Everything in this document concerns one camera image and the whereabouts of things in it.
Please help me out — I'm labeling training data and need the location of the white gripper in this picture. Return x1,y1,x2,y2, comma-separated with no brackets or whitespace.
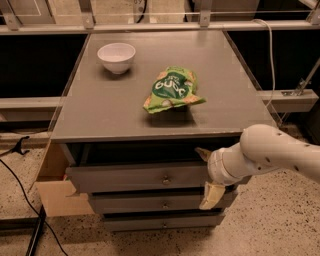
195,147,243,210

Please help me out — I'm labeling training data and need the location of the grey top drawer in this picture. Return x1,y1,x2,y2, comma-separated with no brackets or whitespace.
66,162,210,193

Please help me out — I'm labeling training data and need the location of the grey drawer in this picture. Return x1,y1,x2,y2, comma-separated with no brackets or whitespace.
66,162,210,193
87,189,239,215
105,211,225,232

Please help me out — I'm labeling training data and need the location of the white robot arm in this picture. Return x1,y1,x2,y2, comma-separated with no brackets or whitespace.
195,124,320,210

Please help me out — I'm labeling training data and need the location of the grey drawer cabinet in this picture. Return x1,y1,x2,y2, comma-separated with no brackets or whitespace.
52,31,273,219

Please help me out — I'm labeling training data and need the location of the grey bottom drawer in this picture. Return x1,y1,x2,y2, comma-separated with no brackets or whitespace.
105,211,225,232

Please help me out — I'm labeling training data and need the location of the grey middle drawer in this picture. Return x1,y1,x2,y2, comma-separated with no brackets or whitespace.
87,189,239,215

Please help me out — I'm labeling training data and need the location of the green snack bag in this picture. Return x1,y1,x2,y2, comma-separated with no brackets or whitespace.
143,66,205,114

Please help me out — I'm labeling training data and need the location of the white bowl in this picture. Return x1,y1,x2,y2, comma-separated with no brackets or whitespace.
97,43,136,74

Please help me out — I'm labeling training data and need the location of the cardboard box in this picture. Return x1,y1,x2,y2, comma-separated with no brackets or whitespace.
34,142,94,217

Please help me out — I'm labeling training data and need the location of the black clamp on floor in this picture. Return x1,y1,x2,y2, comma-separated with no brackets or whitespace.
0,136,29,157

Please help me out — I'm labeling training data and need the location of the metal railing frame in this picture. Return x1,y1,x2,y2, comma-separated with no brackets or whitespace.
0,0,320,114

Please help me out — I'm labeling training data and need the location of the white cable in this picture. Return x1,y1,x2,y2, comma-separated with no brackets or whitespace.
252,18,277,108

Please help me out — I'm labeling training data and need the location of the black floor cable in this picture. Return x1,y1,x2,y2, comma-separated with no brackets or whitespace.
0,158,69,256

